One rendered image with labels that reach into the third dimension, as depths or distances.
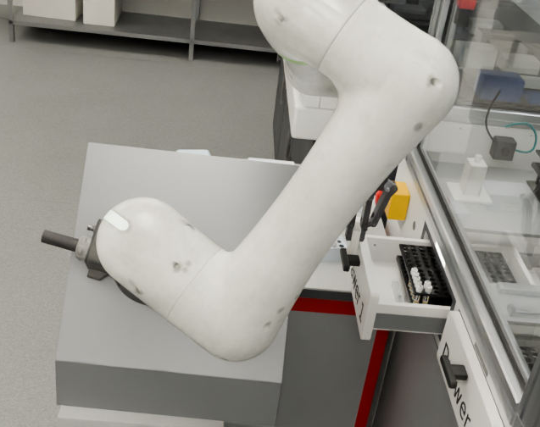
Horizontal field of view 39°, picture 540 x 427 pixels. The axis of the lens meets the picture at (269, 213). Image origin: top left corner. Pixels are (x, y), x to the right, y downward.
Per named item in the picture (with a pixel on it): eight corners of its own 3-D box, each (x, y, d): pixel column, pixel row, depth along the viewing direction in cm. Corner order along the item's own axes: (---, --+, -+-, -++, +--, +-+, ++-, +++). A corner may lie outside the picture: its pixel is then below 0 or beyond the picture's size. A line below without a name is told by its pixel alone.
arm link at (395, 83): (233, 395, 105) (481, 77, 85) (141, 323, 106) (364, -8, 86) (260, 354, 117) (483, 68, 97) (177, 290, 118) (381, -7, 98)
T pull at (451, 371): (448, 390, 123) (450, 383, 122) (438, 359, 129) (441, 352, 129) (470, 391, 123) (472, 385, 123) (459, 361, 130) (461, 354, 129)
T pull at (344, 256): (342, 272, 149) (344, 267, 149) (339, 252, 156) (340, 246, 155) (361, 274, 149) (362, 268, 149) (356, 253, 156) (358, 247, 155)
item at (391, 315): (370, 329, 145) (375, 304, 142) (354, 256, 167) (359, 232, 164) (572, 346, 148) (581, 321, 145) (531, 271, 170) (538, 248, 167)
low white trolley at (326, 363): (133, 507, 203) (141, 274, 165) (158, 354, 256) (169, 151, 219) (347, 521, 207) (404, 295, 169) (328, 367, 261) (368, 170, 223)
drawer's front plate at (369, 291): (360, 341, 144) (370, 294, 139) (344, 257, 169) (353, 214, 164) (370, 341, 144) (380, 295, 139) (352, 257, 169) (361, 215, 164)
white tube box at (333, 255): (297, 263, 175) (299, 250, 173) (286, 244, 182) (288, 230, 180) (347, 261, 179) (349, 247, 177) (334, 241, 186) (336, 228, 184)
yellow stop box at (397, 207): (384, 219, 182) (389, 193, 178) (380, 205, 188) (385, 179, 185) (404, 221, 182) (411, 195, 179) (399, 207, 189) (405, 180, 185)
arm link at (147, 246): (172, 324, 120) (163, 317, 102) (95, 264, 122) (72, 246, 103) (222, 259, 123) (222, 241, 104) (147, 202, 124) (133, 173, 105)
